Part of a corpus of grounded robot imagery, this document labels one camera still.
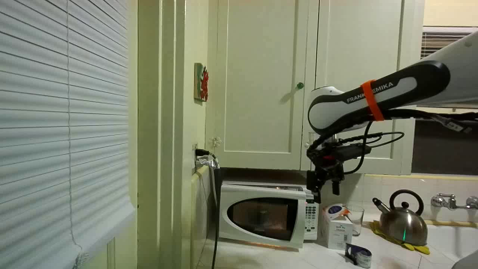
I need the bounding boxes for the black cable bundle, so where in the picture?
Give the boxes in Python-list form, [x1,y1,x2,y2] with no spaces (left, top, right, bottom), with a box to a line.
[385,107,478,134]

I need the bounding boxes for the cream cabinet door with knob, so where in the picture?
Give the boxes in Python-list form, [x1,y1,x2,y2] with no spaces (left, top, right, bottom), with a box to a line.
[206,0,312,170]

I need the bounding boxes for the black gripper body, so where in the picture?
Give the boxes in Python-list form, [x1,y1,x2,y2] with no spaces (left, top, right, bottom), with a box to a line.
[304,140,346,194]

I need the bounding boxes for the black power cable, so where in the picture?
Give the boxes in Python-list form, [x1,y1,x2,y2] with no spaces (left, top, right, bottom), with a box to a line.
[209,166,221,269]

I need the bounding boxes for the white cardboard box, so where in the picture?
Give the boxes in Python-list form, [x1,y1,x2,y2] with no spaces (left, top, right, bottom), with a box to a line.
[319,216,355,251]

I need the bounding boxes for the white window blinds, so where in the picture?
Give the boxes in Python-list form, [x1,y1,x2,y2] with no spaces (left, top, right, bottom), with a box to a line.
[0,0,137,269]

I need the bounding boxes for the white slatted vent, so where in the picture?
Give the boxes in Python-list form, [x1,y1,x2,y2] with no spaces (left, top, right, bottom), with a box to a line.
[419,25,478,59]

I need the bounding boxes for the white sink basin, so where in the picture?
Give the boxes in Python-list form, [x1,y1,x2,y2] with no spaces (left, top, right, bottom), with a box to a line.
[425,221,478,261]

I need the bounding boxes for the wall outlet with plugs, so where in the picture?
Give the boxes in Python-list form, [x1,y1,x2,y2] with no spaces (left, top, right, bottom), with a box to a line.
[192,146,221,173]

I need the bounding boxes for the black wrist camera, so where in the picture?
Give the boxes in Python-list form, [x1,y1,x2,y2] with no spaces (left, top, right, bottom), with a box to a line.
[327,139,373,161]

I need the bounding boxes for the blue tape dispenser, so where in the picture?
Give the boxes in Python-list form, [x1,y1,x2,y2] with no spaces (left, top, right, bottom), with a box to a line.
[343,242,373,269]

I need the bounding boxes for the red green wall plate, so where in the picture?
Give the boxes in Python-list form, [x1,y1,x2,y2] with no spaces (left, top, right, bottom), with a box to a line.
[192,61,210,103]

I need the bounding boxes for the white microwave oven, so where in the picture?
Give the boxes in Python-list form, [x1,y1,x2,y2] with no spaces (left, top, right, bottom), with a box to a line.
[218,181,321,251]

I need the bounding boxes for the thin blind cord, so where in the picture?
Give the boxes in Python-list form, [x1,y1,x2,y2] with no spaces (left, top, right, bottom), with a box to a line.
[64,0,83,269]

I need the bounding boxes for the orange strap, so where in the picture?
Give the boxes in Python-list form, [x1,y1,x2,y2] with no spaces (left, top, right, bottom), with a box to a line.
[360,79,385,122]

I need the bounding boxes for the box with blue circle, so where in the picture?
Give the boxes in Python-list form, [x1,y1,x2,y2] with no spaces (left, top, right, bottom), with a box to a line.
[325,201,352,221]

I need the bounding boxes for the black looped cable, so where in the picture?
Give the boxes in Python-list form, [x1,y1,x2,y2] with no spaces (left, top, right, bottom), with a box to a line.
[342,118,406,176]

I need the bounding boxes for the clear drinking glass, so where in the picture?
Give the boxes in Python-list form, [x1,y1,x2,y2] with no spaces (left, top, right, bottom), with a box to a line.
[348,207,366,237]

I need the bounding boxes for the steel kettle black handle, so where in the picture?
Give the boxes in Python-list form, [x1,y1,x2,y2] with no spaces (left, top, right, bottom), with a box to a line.
[370,188,430,246]

